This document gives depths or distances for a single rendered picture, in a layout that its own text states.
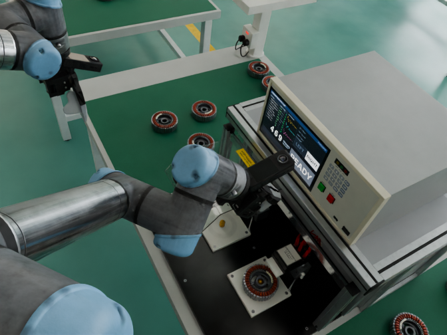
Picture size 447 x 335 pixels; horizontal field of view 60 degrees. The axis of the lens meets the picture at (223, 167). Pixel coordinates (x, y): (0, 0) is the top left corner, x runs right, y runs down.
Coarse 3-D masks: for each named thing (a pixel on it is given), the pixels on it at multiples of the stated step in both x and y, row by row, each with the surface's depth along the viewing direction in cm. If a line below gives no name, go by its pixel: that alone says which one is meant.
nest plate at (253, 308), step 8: (264, 264) 128; (232, 272) 125; (240, 272) 125; (232, 280) 123; (240, 280) 123; (280, 280) 125; (240, 288) 122; (264, 288) 123; (280, 288) 123; (240, 296) 120; (248, 296) 120; (280, 296) 122; (288, 296) 122; (248, 304) 119; (256, 304) 119; (264, 304) 119; (272, 304) 120; (248, 312) 118; (256, 312) 117
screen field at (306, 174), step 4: (292, 152) 106; (292, 156) 107; (296, 156) 105; (296, 160) 106; (300, 160) 104; (296, 164) 107; (300, 164) 105; (304, 164) 103; (296, 168) 107; (300, 168) 105; (304, 168) 104; (308, 168) 102; (300, 172) 106; (304, 172) 104; (308, 172) 103; (312, 172) 101; (304, 176) 105; (308, 176) 103; (312, 176) 102; (308, 180) 104; (312, 180) 102; (308, 184) 105
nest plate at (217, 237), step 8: (224, 216) 138; (232, 216) 138; (216, 224) 136; (232, 224) 136; (240, 224) 137; (208, 232) 133; (216, 232) 134; (224, 232) 134; (232, 232) 134; (240, 232) 135; (248, 232) 135; (208, 240) 131; (216, 240) 132; (224, 240) 132; (232, 240) 132; (216, 248) 130
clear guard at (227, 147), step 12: (216, 144) 121; (228, 144) 122; (240, 144) 122; (228, 156) 118; (252, 156) 120; (168, 168) 119; (216, 204) 107; (228, 204) 107; (216, 216) 105; (204, 228) 107
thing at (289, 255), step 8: (280, 248) 117; (288, 248) 117; (296, 248) 120; (304, 248) 120; (272, 256) 119; (280, 256) 115; (288, 256) 115; (296, 256) 116; (312, 256) 119; (272, 264) 117; (280, 264) 116; (288, 264) 114; (296, 264) 115; (304, 264) 123; (280, 272) 116; (288, 272) 116
